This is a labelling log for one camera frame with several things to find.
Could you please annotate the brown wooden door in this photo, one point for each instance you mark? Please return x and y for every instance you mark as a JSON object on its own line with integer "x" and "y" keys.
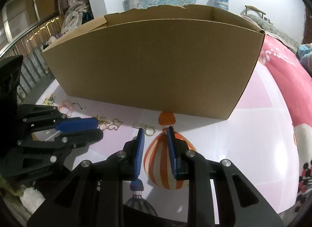
{"x": 307, "y": 37}

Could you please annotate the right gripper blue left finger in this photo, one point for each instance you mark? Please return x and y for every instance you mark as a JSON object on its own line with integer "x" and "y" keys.
{"x": 92, "y": 195}

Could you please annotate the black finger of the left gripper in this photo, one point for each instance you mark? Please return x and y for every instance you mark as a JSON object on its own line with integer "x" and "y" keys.
{"x": 63, "y": 142}

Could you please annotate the red floral blanket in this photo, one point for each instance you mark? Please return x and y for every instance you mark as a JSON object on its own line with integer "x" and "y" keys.
{"x": 295, "y": 85}

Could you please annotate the brown cardboard box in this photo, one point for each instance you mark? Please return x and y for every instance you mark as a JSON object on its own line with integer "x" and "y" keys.
{"x": 195, "y": 60}

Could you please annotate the metal stair railing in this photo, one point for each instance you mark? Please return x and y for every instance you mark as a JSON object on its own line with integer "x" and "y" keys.
{"x": 35, "y": 75}

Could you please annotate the gold butterfly charm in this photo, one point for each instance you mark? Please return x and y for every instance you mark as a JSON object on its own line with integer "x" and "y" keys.
{"x": 106, "y": 124}

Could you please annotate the grey green blanket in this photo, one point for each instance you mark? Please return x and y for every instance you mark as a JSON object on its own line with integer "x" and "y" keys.
{"x": 273, "y": 32}

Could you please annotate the blue water jug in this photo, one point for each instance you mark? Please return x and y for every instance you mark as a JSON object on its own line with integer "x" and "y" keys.
{"x": 222, "y": 4}

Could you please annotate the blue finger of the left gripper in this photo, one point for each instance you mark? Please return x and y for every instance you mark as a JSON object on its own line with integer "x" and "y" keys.
{"x": 76, "y": 124}

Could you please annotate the wooden chair back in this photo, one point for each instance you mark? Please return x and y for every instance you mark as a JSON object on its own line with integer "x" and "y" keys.
{"x": 254, "y": 9}

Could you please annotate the pile of clothes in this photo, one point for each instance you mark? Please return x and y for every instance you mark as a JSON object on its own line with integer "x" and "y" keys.
{"x": 75, "y": 13}

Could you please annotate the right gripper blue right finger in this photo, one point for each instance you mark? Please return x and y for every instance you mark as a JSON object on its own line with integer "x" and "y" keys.
{"x": 239, "y": 203}

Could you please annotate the blue patterned quilt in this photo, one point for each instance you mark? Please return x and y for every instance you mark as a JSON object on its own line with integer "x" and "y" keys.
{"x": 305, "y": 57}

